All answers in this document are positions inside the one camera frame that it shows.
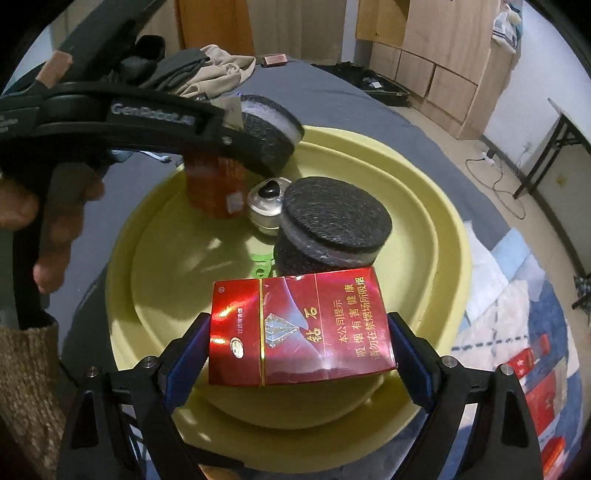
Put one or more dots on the orange-red cigarette pack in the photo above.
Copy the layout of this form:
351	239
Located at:
210	189

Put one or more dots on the yellow plastic basin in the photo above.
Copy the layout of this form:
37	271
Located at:
184	240

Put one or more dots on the orange wooden door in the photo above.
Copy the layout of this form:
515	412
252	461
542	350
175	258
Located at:
217	23

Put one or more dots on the black frame folding table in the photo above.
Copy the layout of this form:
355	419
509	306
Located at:
561	119

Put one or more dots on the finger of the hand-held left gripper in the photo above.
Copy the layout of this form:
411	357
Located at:
226	141

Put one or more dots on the dark green clothes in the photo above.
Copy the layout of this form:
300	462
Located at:
180	69

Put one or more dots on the white power strip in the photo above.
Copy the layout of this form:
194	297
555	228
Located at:
490	156

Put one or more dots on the blue printed blanket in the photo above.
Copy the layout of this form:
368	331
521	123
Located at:
498	295

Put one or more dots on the white round object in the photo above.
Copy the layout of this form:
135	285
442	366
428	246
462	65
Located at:
295	258

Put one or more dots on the shiny red cigarette pack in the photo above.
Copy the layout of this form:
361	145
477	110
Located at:
300	332

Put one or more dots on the black round scouring sponge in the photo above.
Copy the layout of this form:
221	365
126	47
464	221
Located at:
337	207
272	134

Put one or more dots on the white folded clothes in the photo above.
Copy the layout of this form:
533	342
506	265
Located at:
505	30

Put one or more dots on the black suitcase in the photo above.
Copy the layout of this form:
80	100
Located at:
383	87

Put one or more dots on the light wooden wardrobe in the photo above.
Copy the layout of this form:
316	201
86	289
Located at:
443	69

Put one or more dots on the person's left hand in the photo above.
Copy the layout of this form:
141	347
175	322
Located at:
60	240

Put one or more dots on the green plastic piece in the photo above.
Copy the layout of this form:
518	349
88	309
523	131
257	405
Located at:
261	266

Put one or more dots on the beige cloth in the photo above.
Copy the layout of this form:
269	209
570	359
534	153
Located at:
226	69

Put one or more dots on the small brown box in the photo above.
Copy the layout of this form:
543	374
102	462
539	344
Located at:
274	59

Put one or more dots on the silver metal jar black knob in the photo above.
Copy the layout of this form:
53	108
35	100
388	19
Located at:
263	210

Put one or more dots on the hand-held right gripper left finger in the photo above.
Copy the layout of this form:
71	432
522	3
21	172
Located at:
184	364

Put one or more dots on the person's left forearm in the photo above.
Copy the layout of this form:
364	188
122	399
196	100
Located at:
27	397

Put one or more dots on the red cigarette pack gold print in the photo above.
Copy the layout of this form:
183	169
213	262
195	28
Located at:
542	397

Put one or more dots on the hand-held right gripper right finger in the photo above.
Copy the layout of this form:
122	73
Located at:
413	364

